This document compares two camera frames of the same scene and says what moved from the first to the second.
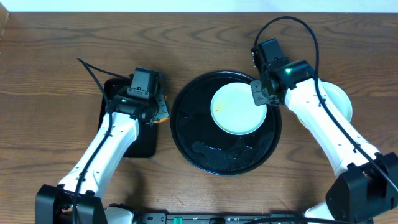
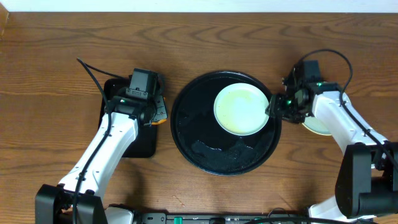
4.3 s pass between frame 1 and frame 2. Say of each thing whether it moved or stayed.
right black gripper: moved
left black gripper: stayed
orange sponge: stayed
